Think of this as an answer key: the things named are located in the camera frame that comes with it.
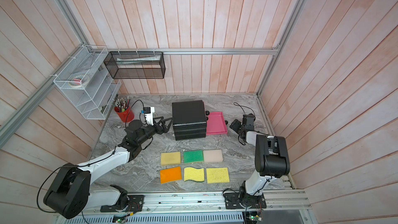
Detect dull yellow sponge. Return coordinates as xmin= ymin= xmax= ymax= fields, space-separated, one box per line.
xmin=160 ymin=151 xmax=181 ymax=166

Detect beige sponge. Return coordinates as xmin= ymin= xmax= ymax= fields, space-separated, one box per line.
xmin=203 ymin=149 xmax=223 ymax=163

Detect yellow dark green sponge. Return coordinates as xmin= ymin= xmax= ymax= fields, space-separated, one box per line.
xmin=183 ymin=167 xmax=205 ymax=183

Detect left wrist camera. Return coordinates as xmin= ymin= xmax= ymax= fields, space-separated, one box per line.
xmin=142 ymin=107 xmax=155 ymax=125

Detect tape roll in shelf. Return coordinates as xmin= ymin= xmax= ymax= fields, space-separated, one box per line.
xmin=67 ymin=74 xmax=89 ymax=88

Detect white wire shelf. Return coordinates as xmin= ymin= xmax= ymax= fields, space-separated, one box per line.
xmin=53 ymin=45 xmax=121 ymax=120

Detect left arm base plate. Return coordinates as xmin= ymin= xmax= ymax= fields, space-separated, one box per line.
xmin=100 ymin=195 xmax=145 ymax=213

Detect pens in cup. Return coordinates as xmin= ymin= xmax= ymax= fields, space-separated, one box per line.
xmin=115 ymin=97 xmax=130 ymax=113

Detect aluminium frame crossbar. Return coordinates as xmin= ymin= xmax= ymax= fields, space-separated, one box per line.
xmin=106 ymin=48 xmax=279 ymax=55

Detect bright yellow sponge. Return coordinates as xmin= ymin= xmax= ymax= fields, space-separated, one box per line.
xmin=206 ymin=168 xmax=230 ymax=184

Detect black drawer cabinet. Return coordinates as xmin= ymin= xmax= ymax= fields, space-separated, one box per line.
xmin=172 ymin=100 xmax=207 ymax=141

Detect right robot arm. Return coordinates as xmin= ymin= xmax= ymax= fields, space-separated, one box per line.
xmin=222 ymin=114 xmax=290 ymax=209

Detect black mesh basket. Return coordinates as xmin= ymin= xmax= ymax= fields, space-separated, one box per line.
xmin=104 ymin=51 xmax=166 ymax=79

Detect orange sponge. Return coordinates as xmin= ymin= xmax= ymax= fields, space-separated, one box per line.
xmin=160 ymin=167 xmax=182 ymax=184

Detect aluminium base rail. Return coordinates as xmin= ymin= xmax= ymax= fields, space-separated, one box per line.
xmin=84 ymin=189 xmax=312 ymax=214

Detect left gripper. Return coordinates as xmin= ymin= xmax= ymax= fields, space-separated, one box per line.
xmin=137 ymin=116 xmax=174 ymax=145

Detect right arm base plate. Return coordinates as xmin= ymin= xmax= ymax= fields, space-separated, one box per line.
xmin=223 ymin=192 xmax=267 ymax=209

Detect red pen cup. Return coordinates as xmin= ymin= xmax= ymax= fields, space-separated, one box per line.
xmin=114 ymin=106 xmax=135 ymax=123

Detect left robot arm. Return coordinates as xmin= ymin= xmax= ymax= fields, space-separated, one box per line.
xmin=43 ymin=117 xmax=173 ymax=219

